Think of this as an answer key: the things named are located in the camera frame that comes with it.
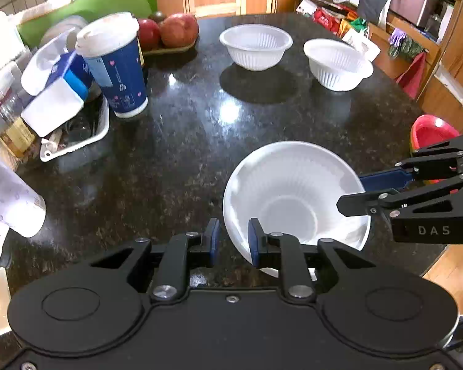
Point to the white plastic tray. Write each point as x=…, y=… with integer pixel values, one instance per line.
x=90, y=125

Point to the green cutting board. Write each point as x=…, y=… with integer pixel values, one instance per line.
x=33, y=23

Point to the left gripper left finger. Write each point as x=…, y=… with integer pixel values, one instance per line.
x=183, y=253

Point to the red hanging cloth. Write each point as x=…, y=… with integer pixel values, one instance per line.
x=410, y=80

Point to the purple rubber glove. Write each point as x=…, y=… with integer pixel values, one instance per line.
x=397, y=37

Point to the red apple right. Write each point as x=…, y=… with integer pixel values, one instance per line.
x=179, y=30

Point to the white paper shopping bag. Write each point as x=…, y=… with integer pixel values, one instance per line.
x=361, y=44

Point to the red snack bag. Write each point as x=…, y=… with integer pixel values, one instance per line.
x=329, y=21

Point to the red apple left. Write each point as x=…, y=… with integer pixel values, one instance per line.
x=149, y=34

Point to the red apple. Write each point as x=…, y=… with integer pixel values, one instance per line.
x=149, y=34
x=179, y=30

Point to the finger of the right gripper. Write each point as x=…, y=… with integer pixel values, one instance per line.
x=370, y=203
x=421, y=167

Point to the blue white tissue pack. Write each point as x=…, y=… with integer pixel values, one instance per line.
x=58, y=90

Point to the white ribbed bowl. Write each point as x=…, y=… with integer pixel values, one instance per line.
x=293, y=187
x=256, y=47
x=337, y=66

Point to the white water bottle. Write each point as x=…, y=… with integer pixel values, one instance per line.
x=21, y=208

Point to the blue paper coffee cup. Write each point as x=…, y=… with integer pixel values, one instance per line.
x=111, y=49

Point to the fruit tray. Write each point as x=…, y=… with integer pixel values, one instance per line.
x=165, y=50

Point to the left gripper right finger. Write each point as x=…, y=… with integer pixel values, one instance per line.
x=285, y=253

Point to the clear glass jar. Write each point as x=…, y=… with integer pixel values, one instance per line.
x=15, y=134

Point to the magenta plastic plate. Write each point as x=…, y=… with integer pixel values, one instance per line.
x=429, y=130

